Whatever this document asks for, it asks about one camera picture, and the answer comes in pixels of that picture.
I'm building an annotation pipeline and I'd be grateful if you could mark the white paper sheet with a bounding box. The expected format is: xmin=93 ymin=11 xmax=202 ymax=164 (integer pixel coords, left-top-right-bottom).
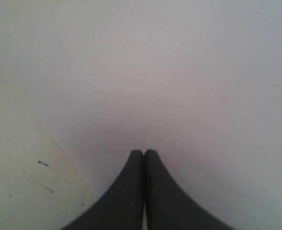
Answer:
xmin=0 ymin=0 xmax=282 ymax=230

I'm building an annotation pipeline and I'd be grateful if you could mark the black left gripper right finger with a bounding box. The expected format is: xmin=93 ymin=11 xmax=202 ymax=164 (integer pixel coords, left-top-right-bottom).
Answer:
xmin=144 ymin=149 xmax=231 ymax=230

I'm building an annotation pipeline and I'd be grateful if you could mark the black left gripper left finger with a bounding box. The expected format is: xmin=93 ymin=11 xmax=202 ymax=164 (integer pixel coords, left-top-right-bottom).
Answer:
xmin=64 ymin=149 xmax=144 ymax=230

